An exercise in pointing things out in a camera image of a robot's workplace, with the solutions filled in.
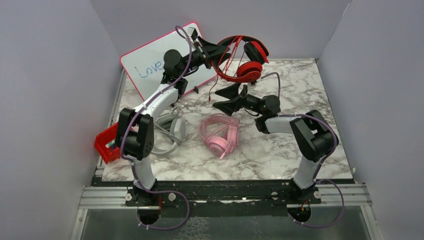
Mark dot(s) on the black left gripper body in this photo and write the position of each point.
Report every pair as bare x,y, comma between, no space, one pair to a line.
196,58

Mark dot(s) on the white green marker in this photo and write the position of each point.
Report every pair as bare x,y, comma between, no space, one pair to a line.
110,144

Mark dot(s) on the red plastic bin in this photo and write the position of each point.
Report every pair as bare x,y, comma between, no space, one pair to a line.
108,155

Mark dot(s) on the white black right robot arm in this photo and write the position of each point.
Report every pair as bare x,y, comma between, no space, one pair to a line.
315,138

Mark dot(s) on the pink headphones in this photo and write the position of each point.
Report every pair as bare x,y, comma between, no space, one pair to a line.
224,139

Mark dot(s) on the grey white headphones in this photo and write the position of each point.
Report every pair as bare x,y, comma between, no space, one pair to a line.
174,128

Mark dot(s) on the black metal base rail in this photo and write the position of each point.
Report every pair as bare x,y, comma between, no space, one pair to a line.
234,198

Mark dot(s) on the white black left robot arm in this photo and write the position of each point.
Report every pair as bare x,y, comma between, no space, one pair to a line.
135,129

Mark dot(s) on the red black headphones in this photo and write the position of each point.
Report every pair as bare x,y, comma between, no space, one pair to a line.
247,72

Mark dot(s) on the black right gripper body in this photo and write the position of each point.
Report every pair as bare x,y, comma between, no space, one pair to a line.
252,102

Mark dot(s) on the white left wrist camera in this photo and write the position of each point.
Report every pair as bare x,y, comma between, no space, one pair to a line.
193,34

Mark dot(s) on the pink framed whiteboard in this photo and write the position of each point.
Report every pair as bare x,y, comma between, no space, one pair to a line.
145,64

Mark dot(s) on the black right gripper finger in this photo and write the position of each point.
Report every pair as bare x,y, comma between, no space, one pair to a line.
232,91
230,106

